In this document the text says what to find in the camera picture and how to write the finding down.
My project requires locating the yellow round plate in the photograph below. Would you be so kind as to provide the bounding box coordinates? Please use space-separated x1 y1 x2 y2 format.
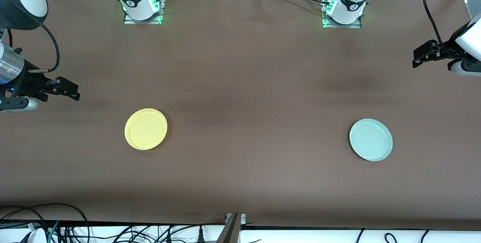
124 108 168 150

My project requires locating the pale green round plate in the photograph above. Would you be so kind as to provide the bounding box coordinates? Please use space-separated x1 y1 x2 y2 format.
349 118 393 161

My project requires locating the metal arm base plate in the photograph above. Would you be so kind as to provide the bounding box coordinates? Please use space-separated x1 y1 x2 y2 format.
124 0 163 25
322 0 362 29

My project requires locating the black looped cable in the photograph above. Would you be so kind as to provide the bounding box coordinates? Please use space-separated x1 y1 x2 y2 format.
0 203 90 243

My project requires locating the teal cable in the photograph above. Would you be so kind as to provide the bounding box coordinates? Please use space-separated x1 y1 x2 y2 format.
48 220 61 243

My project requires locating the aluminium profile post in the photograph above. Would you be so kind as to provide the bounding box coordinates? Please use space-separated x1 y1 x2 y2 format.
216 213 247 243

